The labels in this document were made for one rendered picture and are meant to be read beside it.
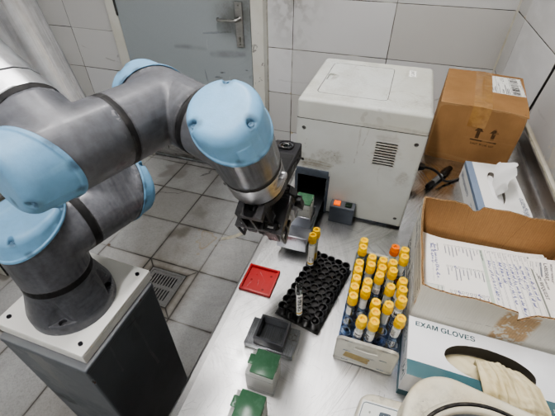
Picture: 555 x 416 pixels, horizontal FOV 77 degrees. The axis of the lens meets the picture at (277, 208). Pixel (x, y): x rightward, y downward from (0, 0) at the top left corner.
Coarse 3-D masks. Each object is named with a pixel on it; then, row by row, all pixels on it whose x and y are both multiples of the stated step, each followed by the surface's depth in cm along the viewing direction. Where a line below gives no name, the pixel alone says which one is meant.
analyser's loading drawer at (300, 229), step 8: (304, 192) 91; (312, 192) 91; (320, 192) 91; (320, 200) 88; (296, 216) 79; (312, 216) 82; (296, 224) 81; (304, 224) 80; (312, 224) 82; (296, 232) 80; (304, 232) 80; (280, 240) 78; (288, 240) 77; (296, 240) 76; (304, 240) 75; (296, 248) 78; (304, 248) 77
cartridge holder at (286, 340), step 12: (252, 324) 65; (264, 324) 65; (276, 324) 64; (288, 324) 62; (252, 336) 63; (264, 336) 63; (276, 336) 63; (288, 336) 63; (264, 348) 61; (276, 348) 60; (288, 348) 61
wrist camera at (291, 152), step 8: (280, 144) 55; (288, 144) 54; (296, 144) 55; (280, 152) 54; (288, 152) 53; (296, 152) 54; (288, 160) 52; (296, 160) 54; (288, 168) 50; (288, 176) 50
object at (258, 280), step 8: (248, 272) 75; (256, 272) 75; (264, 272) 75; (272, 272) 75; (248, 280) 74; (256, 280) 74; (264, 280) 74; (272, 280) 74; (240, 288) 72; (248, 288) 72; (256, 288) 72; (264, 288) 72; (272, 288) 72; (264, 296) 71
